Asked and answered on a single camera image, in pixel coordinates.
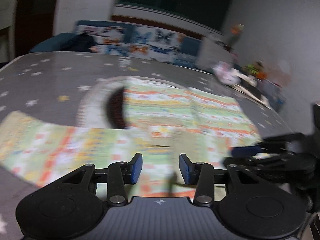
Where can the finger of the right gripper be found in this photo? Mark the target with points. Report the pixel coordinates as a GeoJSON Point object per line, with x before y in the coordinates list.
{"type": "Point", "coordinates": [282, 144]}
{"type": "Point", "coordinates": [269, 163]}

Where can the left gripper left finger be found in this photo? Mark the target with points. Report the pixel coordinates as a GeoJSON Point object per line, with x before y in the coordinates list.
{"type": "Point", "coordinates": [120, 174]}

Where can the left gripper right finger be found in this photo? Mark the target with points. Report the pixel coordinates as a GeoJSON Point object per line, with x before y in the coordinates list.
{"type": "Point", "coordinates": [201, 175]}

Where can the colourful patterned baby garment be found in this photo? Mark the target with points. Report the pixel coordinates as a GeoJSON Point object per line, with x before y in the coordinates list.
{"type": "Point", "coordinates": [161, 122]}

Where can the clear plastic storage box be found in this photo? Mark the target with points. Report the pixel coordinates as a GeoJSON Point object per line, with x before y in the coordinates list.
{"type": "Point", "coordinates": [273, 93]}

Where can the black round induction cooktop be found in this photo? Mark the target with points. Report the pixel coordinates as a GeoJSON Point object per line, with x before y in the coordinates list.
{"type": "Point", "coordinates": [114, 109]}

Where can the cream folded cloth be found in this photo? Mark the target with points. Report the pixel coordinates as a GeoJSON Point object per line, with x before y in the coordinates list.
{"type": "Point", "coordinates": [248, 85]}

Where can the orange plush toy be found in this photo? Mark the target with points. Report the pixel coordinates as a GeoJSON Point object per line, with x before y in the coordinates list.
{"type": "Point", "coordinates": [261, 75]}

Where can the teddy bear yellow vest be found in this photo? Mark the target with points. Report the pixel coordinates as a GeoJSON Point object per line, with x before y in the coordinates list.
{"type": "Point", "coordinates": [253, 69]}

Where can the pink white plastic bag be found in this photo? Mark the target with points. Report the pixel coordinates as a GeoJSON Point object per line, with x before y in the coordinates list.
{"type": "Point", "coordinates": [226, 74]}

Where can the grey plain pillow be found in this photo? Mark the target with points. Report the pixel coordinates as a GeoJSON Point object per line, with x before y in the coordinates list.
{"type": "Point", "coordinates": [211, 52]}

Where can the artificial flower bouquet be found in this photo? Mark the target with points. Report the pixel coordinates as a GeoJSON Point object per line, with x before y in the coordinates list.
{"type": "Point", "coordinates": [236, 32]}

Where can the blue sofa bench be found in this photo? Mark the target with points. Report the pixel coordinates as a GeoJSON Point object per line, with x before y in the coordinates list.
{"type": "Point", "coordinates": [185, 58]}

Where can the large butterfly pillow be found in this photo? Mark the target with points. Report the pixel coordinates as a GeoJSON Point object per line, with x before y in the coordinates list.
{"type": "Point", "coordinates": [156, 44]}

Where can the small butterfly pillow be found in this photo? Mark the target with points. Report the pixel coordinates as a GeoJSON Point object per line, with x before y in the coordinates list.
{"type": "Point", "coordinates": [107, 40]}

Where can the black backpack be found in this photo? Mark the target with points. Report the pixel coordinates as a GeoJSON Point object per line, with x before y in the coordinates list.
{"type": "Point", "coordinates": [80, 43]}

